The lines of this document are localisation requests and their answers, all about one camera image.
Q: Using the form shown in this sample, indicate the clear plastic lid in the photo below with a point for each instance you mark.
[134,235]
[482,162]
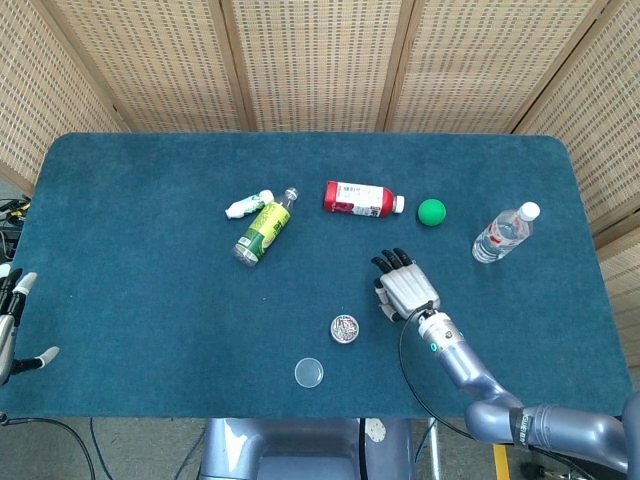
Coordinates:
[309,372]

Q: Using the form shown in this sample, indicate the blue table cloth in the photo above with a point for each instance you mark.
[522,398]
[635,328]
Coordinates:
[150,250]

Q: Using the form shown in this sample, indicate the green ball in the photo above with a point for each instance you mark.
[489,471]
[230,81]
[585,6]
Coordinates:
[432,212]

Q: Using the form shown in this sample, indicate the blue-grey robot torso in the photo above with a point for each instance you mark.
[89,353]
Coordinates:
[300,450]

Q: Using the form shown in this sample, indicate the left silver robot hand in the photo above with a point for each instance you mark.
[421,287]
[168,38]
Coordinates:
[7,330]

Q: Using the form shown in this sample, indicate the clear jar of paperclips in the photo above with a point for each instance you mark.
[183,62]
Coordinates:
[345,329]

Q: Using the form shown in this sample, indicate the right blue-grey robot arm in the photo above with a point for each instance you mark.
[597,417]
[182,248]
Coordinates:
[460,360]

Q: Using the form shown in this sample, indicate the red juice bottle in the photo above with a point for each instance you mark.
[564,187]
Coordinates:
[350,197]

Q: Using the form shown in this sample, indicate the green label plastic bottle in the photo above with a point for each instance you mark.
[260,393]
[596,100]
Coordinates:
[265,227]

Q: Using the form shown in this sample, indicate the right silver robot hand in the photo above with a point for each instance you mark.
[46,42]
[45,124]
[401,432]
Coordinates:
[407,287]

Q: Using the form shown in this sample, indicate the small white plastic bottle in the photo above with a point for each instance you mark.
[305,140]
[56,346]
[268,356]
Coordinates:
[245,205]

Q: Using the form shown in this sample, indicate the clear water bottle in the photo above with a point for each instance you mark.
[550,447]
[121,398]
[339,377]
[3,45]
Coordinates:
[500,235]

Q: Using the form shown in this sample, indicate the woven folding screen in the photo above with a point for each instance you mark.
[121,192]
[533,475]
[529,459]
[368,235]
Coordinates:
[320,60]

